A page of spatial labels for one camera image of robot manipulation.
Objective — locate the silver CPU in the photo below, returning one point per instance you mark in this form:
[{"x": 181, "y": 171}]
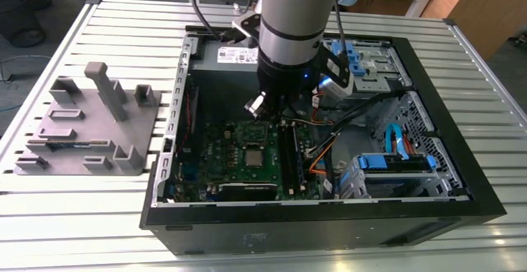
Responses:
[{"x": 253, "y": 158}]

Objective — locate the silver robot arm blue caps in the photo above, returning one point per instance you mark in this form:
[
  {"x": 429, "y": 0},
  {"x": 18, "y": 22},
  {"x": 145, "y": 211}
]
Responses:
[{"x": 292, "y": 13}]

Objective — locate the CPU socket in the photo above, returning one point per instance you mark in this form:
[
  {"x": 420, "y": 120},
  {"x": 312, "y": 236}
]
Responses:
[{"x": 253, "y": 168}]

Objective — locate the grey power supply unit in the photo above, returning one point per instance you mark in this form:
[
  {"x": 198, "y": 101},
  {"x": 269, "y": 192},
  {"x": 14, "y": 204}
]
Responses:
[{"x": 221, "y": 84}]

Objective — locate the silver optical drive cage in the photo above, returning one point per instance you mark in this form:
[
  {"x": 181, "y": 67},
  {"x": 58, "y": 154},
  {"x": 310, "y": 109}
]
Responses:
[{"x": 369, "y": 87}]

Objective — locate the black RAM stick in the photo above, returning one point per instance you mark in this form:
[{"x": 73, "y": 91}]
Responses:
[{"x": 298, "y": 158}]

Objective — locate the green motherboard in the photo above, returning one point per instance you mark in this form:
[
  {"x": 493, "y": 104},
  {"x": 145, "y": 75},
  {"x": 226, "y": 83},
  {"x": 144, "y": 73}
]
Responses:
[{"x": 221, "y": 167}]

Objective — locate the blue disk carrier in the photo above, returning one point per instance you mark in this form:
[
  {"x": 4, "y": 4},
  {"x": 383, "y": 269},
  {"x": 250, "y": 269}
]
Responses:
[{"x": 372, "y": 162}]

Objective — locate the black graphics card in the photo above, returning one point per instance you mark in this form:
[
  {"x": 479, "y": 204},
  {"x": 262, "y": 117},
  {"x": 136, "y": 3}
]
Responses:
[{"x": 246, "y": 192}]

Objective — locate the silver hard disk cage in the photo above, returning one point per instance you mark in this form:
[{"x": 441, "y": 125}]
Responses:
[{"x": 353, "y": 188}]

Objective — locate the grey parts rack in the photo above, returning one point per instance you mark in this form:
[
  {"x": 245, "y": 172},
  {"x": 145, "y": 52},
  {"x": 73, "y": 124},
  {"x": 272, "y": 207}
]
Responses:
[{"x": 94, "y": 130}]

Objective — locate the black PC case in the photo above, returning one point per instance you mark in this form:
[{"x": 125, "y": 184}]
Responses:
[{"x": 288, "y": 238}]

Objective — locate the wooden cabinet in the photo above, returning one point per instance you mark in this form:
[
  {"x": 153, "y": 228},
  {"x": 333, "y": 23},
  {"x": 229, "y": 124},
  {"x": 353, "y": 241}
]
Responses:
[{"x": 489, "y": 13}]

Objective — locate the green RAM stick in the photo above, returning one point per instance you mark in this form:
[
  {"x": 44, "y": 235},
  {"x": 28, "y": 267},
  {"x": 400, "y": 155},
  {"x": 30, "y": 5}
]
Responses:
[{"x": 65, "y": 145}]

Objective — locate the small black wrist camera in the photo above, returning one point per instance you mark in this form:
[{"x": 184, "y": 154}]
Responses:
[{"x": 252, "y": 107}]

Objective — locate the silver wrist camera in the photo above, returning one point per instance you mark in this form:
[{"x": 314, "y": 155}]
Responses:
[{"x": 338, "y": 84}]

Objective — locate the blue plastic drive bracket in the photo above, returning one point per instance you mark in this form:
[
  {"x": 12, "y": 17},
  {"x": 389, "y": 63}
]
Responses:
[{"x": 358, "y": 65}]

